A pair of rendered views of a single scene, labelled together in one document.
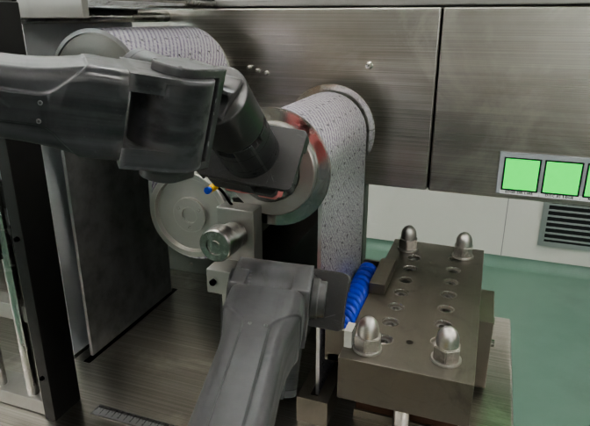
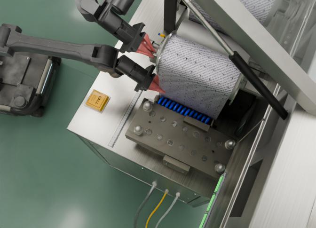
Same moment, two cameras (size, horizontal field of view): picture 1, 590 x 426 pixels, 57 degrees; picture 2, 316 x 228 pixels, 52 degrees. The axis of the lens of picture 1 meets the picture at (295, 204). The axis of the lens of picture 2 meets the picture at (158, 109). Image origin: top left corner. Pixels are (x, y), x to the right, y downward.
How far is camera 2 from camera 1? 112 cm
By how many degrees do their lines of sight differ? 74
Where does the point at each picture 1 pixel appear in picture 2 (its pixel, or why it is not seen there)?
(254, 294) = (89, 48)
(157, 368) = not seen: hidden behind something
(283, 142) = (128, 44)
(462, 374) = (130, 132)
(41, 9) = not seen: outside the picture
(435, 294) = (182, 142)
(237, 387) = (59, 46)
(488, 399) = (160, 165)
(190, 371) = not seen: hidden behind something
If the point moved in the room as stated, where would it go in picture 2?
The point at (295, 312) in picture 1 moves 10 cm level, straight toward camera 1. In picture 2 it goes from (82, 57) to (53, 55)
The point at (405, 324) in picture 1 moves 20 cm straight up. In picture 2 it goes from (161, 123) to (161, 106)
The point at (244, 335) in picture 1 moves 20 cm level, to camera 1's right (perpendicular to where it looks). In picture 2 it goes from (75, 47) to (63, 102)
